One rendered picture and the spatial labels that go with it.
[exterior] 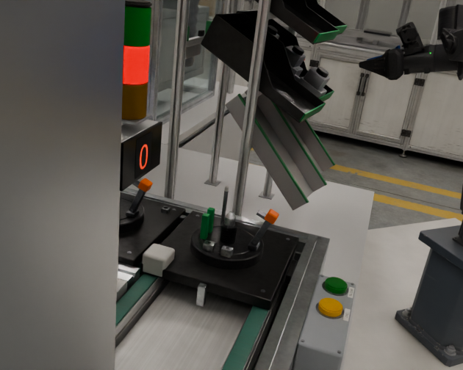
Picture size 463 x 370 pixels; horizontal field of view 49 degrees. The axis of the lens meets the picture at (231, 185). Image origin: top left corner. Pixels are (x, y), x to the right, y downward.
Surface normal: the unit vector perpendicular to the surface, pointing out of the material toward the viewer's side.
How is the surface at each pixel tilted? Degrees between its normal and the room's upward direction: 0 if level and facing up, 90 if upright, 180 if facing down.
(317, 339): 0
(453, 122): 90
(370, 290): 0
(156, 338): 0
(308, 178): 90
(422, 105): 90
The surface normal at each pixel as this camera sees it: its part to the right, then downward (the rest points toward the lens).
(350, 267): 0.11, -0.91
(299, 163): -0.47, 0.30
